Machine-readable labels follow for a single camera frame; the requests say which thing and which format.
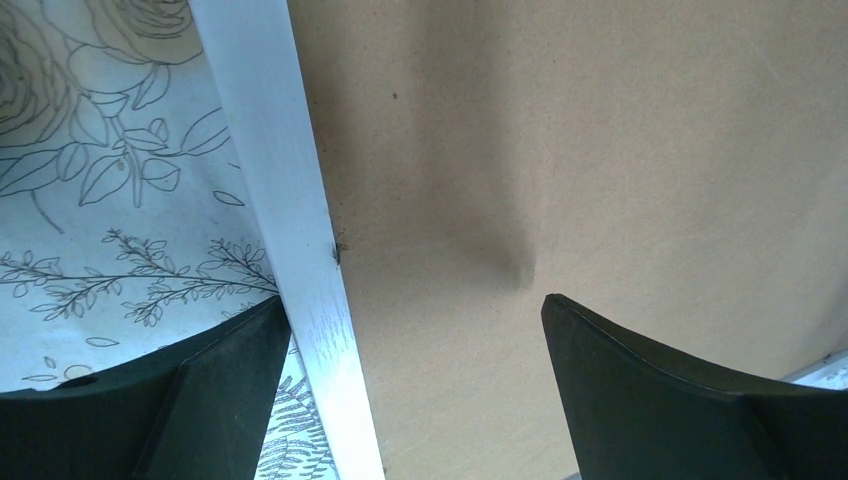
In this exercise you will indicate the floral tablecloth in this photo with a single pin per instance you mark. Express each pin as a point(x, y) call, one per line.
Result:
point(126, 225)

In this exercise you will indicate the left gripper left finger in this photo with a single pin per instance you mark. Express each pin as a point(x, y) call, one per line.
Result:
point(197, 409)

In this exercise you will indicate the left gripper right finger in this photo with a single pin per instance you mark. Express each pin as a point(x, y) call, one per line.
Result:
point(639, 409)

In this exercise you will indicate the white picture frame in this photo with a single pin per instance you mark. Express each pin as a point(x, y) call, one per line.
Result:
point(285, 199)

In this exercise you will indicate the brown cardboard backing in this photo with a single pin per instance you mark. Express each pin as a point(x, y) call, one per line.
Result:
point(563, 166)

